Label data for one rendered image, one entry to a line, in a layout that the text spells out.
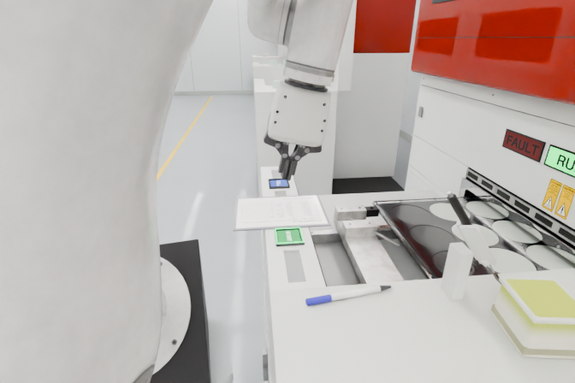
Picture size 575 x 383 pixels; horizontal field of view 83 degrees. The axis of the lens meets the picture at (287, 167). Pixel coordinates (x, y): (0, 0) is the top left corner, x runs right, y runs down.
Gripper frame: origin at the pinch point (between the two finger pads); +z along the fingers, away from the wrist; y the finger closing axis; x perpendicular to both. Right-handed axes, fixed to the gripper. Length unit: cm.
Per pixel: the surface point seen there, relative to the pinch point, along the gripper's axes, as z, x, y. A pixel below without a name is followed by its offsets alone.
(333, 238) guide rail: 24.5, -17.1, -19.8
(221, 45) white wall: 11, -796, 79
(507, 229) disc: 9, -7, -58
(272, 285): 15.9, 13.4, 0.5
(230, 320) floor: 113, -72, -2
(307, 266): 14.5, 9.1, -5.8
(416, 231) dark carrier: 14.3, -8.7, -36.3
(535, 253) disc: 10, 3, -57
